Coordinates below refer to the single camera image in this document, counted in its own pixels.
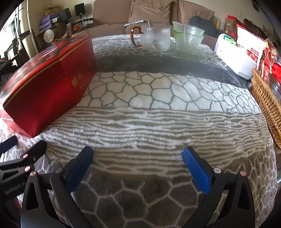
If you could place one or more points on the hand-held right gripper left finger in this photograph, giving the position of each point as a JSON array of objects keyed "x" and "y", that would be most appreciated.
[{"x": 76, "y": 171}]

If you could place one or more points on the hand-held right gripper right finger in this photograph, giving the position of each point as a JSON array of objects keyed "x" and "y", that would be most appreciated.
[{"x": 196, "y": 171}]

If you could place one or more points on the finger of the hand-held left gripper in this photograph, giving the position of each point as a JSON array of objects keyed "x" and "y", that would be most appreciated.
[
  {"x": 7, "y": 143},
  {"x": 33, "y": 151}
]

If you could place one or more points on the red gift box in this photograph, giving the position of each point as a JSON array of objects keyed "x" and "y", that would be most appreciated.
[{"x": 48, "y": 87}]

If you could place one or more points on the dark wooden chair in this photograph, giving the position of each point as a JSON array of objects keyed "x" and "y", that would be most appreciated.
[{"x": 19, "y": 47}]

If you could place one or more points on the wicker basket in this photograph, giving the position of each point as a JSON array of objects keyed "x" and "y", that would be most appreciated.
[{"x": 265, "y": 100}]

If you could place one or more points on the round dial scale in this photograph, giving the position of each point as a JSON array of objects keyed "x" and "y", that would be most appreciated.
[{"x": 50, "y": 36}]

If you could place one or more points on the white plastic box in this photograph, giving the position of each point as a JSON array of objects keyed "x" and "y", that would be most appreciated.
[{"x": 235, "y": 59}]

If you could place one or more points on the stack of purple boxes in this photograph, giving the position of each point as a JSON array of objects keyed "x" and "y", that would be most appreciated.
[{"x": 49, "y": 22}]

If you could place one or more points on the green glass bowl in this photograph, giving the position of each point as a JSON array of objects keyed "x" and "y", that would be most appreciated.
[{"x": 186, "y": 41}]

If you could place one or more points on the red foil bags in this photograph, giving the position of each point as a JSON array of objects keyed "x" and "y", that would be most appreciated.
[{"x": 274, "y": 65}]

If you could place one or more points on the clear glass mug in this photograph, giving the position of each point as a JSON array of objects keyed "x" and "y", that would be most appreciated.
[{"x": 157, "y": 37}]

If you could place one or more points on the straw basket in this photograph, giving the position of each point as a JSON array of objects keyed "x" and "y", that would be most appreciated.
[{"x": 52, "y": 10}]

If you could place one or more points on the white red gift bag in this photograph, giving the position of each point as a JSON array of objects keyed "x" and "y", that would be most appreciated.
[{"x": 250, "y": 41}]

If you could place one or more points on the black speaker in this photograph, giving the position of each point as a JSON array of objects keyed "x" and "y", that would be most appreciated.
[
  {"x": 65, "y": 15},
  {"x": 79, "y": 9}
]

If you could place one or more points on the dark cushion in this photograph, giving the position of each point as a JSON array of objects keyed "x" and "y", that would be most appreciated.
[{"x": 203, "y": 25}]

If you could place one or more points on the beige sofa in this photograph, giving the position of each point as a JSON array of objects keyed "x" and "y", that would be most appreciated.
[{"x": 105, "y": 24}]

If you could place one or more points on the yellow bottle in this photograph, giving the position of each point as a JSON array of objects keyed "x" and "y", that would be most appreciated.
[{"x": 218, "y": 23}]

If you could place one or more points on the red cardboard box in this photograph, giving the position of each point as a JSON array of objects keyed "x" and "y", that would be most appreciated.
[{"x": 230, "y": 24}]

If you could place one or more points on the metal spoon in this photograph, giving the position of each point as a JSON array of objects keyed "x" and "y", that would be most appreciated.
[{"x": 150, "y": 23}]

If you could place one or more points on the white paper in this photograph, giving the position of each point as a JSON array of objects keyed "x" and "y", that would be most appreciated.
[{"x": 134, "y": 23}]

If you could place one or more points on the beige cushion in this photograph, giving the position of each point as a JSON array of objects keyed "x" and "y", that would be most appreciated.
[
  {"x": 149, "y": 11},
  {"x": 195, "y": 9}
]

